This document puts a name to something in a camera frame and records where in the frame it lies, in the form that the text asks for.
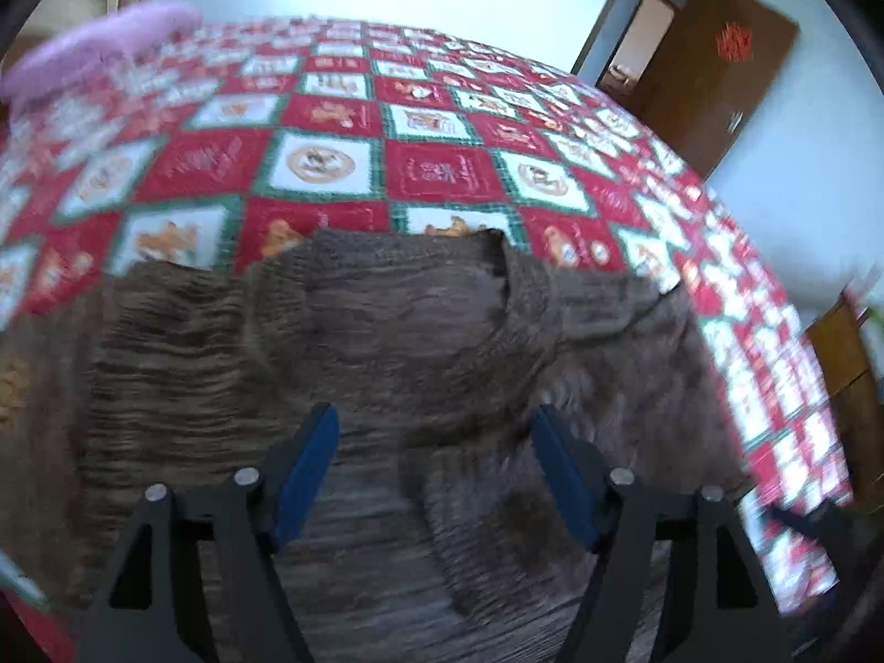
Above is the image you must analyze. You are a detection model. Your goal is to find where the brown knitted sweater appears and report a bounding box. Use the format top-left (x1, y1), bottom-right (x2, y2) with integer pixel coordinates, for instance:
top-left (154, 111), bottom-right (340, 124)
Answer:
top-left (2, 230), bottom-right (749, 661)

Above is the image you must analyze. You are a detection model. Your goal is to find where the red paper door decoration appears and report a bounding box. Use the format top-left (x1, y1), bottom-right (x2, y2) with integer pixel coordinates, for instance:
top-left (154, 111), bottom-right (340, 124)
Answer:
top-left (715, 23), bottom-right (754, 63)

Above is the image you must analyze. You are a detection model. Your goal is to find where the brown wooden door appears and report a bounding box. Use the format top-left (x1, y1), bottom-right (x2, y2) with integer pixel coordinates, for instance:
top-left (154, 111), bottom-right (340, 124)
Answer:
top-left (627, 0), bottom-right (798, 178)

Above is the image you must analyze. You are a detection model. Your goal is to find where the metal door handle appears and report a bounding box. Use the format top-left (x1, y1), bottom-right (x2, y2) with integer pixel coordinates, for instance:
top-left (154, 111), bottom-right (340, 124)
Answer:
top-left (727, 111), bottom-right (743, 135)

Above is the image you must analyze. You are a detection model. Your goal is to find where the folded pink blanket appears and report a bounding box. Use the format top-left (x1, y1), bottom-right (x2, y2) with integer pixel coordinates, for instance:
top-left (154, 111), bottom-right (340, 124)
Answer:
top-left (2, 0), bottom-right (202, 106)

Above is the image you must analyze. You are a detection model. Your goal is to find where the red checkered cartoon bedspread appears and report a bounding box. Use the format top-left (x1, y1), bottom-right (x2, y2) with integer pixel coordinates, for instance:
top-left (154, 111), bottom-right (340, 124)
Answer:
top-left (2, 18), bottom-right (850, 612)

